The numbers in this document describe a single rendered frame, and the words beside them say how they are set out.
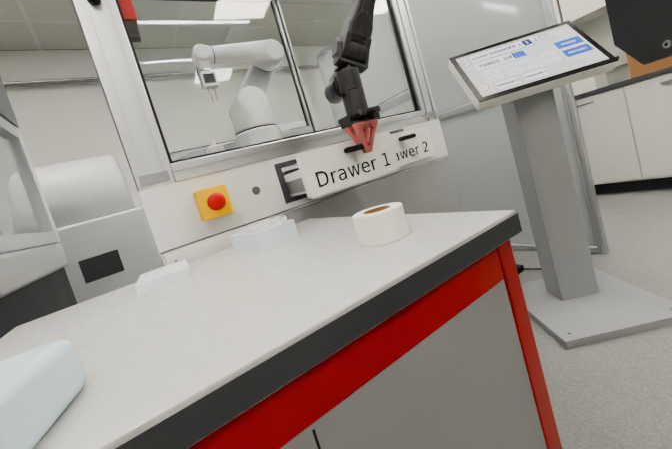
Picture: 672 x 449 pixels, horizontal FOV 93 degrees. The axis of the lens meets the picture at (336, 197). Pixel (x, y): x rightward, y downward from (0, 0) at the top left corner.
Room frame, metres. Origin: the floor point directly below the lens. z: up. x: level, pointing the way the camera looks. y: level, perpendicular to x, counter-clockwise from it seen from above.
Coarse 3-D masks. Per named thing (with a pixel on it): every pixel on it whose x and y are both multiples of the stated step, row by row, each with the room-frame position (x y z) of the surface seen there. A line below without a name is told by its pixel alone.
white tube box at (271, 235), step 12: (264, 228) 0.62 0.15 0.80; (276, 228) 0.60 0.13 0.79; (288, 228) 0.61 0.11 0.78; (240, 240) 0.63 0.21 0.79; (252, 240) 0.59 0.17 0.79; (264, 240) 0.58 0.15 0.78; (276, 240) 0.59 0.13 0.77; (288, 240) 0.61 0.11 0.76; (240, 252) 0.64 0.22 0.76; (252, 252) 0.60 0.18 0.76
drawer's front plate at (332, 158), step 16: (336, 144) 0.79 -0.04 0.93; (352, 144) 0.81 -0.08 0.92; (384, 144) 0.87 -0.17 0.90; (304, 160) 0.74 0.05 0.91; (320, 160) 0.76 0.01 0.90; (336, 160) 0.78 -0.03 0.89; (352, 160) 0.81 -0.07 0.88; (368, 160) 0.83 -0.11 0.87; (384, 160) 0.86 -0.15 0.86; (304, 176) 0.74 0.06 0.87; (320, 176) 0.76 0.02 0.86; (336, 176) 0.78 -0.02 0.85; (368, 176) 0.83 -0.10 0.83; (320, 192) 0.75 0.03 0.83
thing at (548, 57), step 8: (536, 56) 1.30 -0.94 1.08; (544, 56) 1.29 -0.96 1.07; (552, 56) 1.27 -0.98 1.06; (560, 56) 1.26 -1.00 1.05; (504, 64) 1.31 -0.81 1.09; (512, 64) 1.30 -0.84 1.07; (520, 64) 1.29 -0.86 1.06; (528, 64) 1.28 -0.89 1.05; (536, 64) 1.27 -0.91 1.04; (544, 64) 1.26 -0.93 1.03; (480, 72) 1.32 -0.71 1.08; (488, 72) 1.31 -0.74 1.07; (496, 72) 1.30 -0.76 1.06; (504, 72) 1.29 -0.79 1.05; (512, 72) 1.28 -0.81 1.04; (520, 72) 1.27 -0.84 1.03; (488, 80) 1.28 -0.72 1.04; (496, 80) 1.27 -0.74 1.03
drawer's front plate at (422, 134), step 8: (416, 128) 1.13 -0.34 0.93; (424, 128) 1.15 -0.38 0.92; (392, 136) 1.07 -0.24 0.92; (400, 136) 1.09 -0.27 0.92; (416, 136) 1.13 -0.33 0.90; (424, 136) 1.15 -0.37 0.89; (400, 144) 1.08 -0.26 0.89; (408, 144) 1.10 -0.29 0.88; (416, 144) 1.12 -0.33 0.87; (424, 144) 1.14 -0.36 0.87; (432, 144) 1.16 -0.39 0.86; (408, 152) 1.10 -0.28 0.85; (416, 152) 1.12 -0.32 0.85; (424, 152) 1.14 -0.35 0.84; (432, 152) 1.16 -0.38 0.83; (400, 160) 1.07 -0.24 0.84; (408, 160) 1.09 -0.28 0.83; (416, 160) 1.11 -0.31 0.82
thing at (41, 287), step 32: (0, 96) 1.27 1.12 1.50; (0, 128) 1.18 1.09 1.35; (0, 256) 0.81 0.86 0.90; (32, 256) 1.00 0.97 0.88; (64, 256) 1.33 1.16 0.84; (0, 288) 0.75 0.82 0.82; (32, 288) 0.97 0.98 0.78; (64, 288) 1.25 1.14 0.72; (0, 320) 0.74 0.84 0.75; (32, 320) 0.89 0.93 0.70
